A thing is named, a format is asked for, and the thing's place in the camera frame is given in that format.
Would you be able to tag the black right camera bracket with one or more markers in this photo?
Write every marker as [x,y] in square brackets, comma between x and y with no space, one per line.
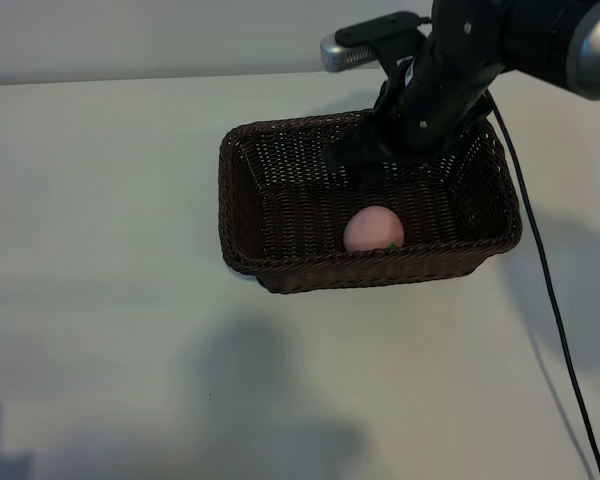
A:
[380,27]

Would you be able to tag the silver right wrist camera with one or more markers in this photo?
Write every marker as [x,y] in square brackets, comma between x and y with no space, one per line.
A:
[337,55]

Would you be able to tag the pink peach with green leaf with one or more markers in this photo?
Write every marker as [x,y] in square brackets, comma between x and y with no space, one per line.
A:
[372,230]

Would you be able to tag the dark brown wicker basket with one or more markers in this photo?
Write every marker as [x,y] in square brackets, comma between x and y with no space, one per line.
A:
[290,230]

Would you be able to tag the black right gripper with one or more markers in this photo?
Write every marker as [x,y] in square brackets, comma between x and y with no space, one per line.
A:
[430,105]

